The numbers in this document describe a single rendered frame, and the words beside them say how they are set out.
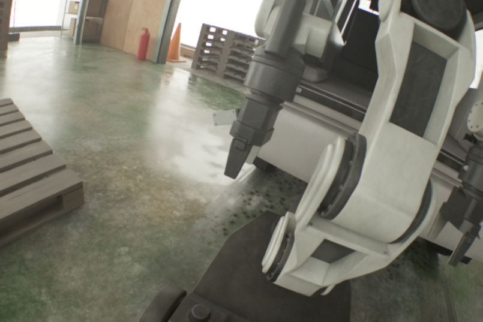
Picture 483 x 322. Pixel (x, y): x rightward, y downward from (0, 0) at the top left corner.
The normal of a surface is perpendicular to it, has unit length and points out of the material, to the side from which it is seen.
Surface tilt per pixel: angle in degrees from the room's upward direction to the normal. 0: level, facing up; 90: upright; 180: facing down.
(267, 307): 0
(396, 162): 66
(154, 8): 90
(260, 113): 79
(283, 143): 89
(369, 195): 74
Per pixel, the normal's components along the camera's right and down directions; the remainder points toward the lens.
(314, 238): -0.37, 0.45
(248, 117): -0.27, 0.12
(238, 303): 0.28, -0.87
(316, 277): 0.07, -0.61
